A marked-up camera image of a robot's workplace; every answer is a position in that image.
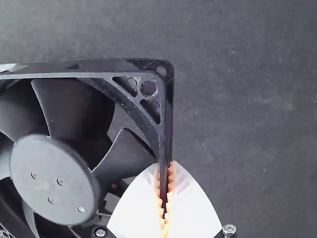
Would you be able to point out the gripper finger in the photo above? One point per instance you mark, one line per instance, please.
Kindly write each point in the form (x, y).
(193, 210)
(138, 205)

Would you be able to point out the black square fan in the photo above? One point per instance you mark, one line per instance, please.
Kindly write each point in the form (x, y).
(57, 168)

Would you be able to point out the black mat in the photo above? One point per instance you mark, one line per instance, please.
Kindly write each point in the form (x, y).
(247, 99)

